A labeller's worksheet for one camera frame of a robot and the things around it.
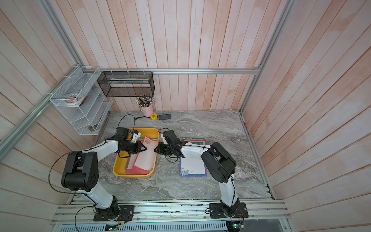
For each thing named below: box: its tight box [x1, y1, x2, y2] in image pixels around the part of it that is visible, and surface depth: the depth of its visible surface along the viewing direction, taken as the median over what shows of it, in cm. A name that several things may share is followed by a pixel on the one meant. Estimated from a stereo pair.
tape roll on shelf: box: [63, 92, 85, 106], surface depth 75 cm
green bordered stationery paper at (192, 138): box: [181, 137, 205, 142], surface depth 106 cm
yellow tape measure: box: [149, 112, 158, 121], surface depth 117 cm
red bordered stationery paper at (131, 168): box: [125, 153, 151, 175], surface depth 88 cm
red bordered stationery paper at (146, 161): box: [133, 135, 158, 175], surface depth 90 cm
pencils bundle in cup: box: [134, 92, 155, 108], surface depth 113 cm
